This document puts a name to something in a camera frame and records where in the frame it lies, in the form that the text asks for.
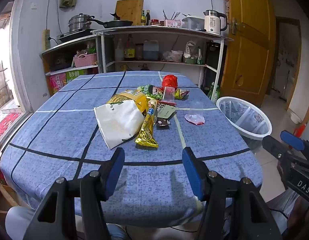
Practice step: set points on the small green bottle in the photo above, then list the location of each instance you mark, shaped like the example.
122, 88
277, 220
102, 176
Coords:
200, 57

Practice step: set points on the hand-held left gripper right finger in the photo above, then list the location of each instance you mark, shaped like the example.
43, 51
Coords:
192, 172

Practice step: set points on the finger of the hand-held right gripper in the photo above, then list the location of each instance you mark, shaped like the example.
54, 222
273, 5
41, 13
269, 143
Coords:
292, 140
272, 145

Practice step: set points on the crumpled plastic bag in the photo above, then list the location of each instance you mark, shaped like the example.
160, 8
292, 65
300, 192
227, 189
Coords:
167, 56

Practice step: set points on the green printed box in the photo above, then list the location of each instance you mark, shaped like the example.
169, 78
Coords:
75, 76

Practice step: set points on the metal door lock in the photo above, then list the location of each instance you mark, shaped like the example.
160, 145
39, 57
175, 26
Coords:
235, 26

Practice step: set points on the white basin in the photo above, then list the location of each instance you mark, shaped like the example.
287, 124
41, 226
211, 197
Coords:
294, 118

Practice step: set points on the yellow wooden door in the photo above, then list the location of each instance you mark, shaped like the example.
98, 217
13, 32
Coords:
249, 55

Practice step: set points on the red plastic bag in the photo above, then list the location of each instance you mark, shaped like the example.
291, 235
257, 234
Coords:
169, 81

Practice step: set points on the clear jelly cup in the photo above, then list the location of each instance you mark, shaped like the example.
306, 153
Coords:
194, 118

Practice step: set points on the red thermos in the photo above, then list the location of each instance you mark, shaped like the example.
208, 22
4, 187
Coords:
299, 130

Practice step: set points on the small yellow red packet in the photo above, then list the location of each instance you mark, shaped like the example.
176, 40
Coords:
180, 94

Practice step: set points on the person's right leg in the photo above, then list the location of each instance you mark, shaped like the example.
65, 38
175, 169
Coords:
279, 202

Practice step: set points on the green glass bottle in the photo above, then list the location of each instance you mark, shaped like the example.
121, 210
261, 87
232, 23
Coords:
143, 18

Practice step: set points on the green snack packet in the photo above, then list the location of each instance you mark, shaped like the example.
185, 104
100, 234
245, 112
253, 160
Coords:
150, 90

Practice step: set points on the white plastic bag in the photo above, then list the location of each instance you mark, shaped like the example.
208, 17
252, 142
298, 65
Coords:
190, 48

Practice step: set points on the yellow snack bag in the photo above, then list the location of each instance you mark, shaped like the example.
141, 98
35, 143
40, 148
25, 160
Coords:
134, 98

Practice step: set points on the blue checked tablecloth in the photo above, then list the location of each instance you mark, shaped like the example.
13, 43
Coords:
69, 130

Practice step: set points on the yellow label oil bottle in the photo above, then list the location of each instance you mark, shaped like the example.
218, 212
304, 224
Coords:
129, 51

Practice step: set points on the dark sauce bottle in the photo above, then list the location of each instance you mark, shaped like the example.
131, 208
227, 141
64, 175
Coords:
147, 18

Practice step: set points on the white plastic bucket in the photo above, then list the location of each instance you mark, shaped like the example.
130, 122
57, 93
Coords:
177, 56

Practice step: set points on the steel steamer pot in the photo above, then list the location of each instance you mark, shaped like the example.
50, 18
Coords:
78, 22

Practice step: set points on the black frying pan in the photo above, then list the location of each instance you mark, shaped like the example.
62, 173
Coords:
119, 23

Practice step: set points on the person's right forearm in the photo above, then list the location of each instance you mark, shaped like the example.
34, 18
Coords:
303, 217

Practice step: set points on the clear plastic cup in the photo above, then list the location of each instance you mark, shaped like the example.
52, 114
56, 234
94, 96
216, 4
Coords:
168, 95

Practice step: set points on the small dark wrapper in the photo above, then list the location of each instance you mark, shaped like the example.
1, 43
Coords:
162, 124

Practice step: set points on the pink plastic basket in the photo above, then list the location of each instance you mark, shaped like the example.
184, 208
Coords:
84, 60

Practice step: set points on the white plastic bottle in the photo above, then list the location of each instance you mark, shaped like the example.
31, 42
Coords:
119, 51

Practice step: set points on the clear plastic bin liner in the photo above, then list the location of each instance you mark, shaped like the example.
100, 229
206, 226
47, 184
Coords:
244, 115

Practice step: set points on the grey plastic jerrycan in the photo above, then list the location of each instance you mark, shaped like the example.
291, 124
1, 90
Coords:
150, 51

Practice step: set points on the black induction cooker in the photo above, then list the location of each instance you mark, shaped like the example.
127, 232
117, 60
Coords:
74, 35

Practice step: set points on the white electric kettle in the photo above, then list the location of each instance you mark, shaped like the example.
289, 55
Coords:
213, 23

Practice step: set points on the wooden cutting board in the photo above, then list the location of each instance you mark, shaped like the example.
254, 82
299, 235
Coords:
129, 8

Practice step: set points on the clear plastic storage box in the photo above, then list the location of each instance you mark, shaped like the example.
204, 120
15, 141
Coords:
193, 23

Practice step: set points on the red lid jars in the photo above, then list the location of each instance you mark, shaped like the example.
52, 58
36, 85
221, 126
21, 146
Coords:
157, 22

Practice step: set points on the yellow power strip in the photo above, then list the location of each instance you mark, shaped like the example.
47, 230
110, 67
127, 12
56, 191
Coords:
46, 40

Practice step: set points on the white plastic trash basket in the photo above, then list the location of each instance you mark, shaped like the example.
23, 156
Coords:
244, 132

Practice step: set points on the green bottles on floor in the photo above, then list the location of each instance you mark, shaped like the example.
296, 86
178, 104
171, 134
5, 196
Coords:
214, 93

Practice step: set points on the dark cooking oil jug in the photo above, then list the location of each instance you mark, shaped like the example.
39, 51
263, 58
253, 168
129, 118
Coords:
144, 68

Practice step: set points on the pink printed box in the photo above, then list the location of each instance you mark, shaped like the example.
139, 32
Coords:
57, 83

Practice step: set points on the golden snack packet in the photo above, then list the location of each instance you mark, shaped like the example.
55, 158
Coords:
145, 135

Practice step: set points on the yellow cooking oil jug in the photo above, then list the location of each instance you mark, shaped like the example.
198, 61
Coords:
123, 67

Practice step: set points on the green plastic tray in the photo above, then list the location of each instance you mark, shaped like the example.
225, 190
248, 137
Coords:
190, 60

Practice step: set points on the bundle of chopsticks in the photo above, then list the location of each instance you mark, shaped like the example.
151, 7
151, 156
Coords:
173, 15

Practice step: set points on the white frame steel-top rack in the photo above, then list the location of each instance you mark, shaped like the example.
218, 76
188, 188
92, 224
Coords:
157, 30

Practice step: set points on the white paper bag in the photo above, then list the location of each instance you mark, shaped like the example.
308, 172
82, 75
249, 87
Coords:
117, 122

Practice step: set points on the brown jar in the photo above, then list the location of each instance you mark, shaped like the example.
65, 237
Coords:
139, 52

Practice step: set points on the pink chopstick holder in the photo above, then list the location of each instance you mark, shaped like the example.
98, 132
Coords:
172, 23

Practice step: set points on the black appliance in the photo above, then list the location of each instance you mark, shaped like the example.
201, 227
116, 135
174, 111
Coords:
213, 53

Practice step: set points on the red patterned rug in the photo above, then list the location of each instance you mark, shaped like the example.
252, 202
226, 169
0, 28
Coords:
5, 127

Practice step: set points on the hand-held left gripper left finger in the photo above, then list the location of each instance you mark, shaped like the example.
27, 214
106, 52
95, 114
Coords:
114, 170

